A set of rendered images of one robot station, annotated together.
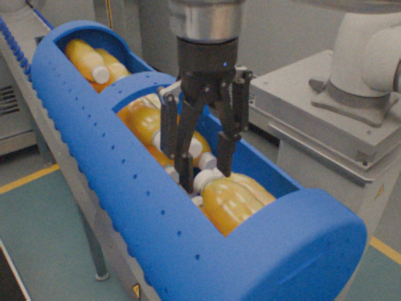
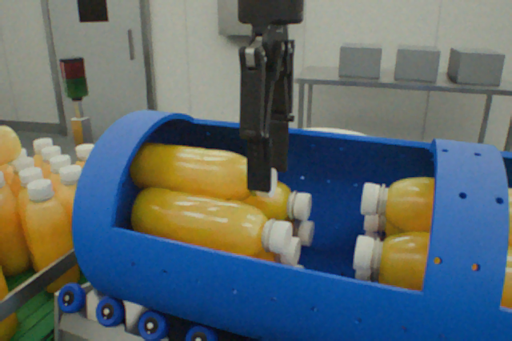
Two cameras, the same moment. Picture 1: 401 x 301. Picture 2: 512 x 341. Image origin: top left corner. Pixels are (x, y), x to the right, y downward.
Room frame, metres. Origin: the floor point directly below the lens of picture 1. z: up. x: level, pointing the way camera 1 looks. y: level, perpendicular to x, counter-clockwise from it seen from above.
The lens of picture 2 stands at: (0.82, -0.32, 1.37)
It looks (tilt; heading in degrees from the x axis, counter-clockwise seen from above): 22 degrees down; 143
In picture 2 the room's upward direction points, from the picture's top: straight up
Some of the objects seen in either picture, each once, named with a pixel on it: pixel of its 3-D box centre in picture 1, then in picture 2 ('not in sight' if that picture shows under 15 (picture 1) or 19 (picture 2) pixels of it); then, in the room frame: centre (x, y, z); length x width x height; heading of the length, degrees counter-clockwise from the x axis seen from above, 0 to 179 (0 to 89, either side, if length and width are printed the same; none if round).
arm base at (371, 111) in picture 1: (349, 89); not in sight; (0.85, -0.39, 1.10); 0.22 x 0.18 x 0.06; 51
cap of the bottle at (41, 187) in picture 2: not in sight; (39, 188); (0.12, -0.25, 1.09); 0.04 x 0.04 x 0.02
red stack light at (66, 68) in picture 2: not in sight; (73, 69); (-0.31, -0.07, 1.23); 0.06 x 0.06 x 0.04
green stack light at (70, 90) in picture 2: not in sight; (75, 86); (-0.31, -0.07, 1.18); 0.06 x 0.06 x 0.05
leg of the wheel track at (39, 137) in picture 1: (36, 126); not in sight; (1.89, 0.99, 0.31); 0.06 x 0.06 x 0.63; 33
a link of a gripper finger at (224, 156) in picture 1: (224, 155); (259, 163); (0.46, -0.04, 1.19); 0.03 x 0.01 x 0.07; 33
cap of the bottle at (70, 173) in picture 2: not in sight; (70, 173); (0.08, -0.19, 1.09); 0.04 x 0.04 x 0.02
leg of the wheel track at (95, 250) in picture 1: (90, 232); not in sight; (1.06, 0.46, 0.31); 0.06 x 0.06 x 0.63; 33
